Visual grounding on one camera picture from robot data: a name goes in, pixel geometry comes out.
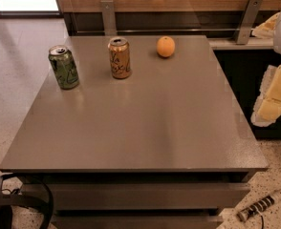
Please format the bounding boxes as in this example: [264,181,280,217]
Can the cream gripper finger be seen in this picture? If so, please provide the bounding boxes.
[251,12,279,39]
[250,65,281,127]

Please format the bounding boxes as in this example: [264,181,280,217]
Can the orange soda can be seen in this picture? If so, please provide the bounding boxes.
[108,36,132,79]

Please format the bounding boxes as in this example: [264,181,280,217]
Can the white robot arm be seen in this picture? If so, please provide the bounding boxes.
[250,11,281,127]

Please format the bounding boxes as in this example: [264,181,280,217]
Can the green soda can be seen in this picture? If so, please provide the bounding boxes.
[48,45,79,90]

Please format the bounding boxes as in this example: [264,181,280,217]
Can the orange fruit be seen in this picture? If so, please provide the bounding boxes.
[157,36,175,58]

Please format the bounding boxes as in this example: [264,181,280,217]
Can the white power strip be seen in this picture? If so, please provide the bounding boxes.
[237,190,281,222]

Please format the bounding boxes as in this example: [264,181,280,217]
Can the grey table with drawers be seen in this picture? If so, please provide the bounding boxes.
[0,36,268,229]

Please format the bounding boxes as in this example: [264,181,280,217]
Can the right metal bracket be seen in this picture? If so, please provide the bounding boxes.
[234,0,263,45]

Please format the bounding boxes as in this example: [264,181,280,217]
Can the metal bracket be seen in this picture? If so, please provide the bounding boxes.
[234,0,263,45]
[100,0,118,36]

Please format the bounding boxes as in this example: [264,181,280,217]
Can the black cable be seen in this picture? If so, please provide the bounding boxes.
[253,205,265,229]

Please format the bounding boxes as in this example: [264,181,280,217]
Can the left metal bracket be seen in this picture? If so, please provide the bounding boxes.
[100,0,118,36]

